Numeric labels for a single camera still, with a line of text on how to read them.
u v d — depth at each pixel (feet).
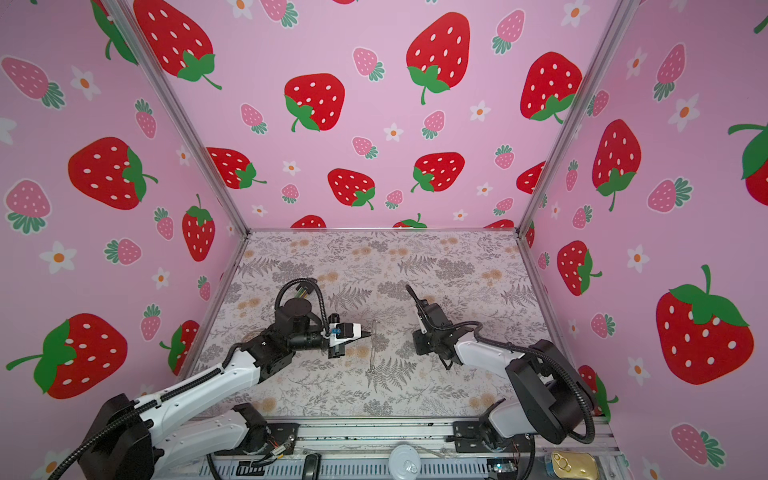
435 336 2.26
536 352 1.52
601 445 2.40
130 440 1.28
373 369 2.90
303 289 3.32
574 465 2.18
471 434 2.43
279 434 2.45
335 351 2.14
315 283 1.98
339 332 1.98
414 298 2.35
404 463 2.17
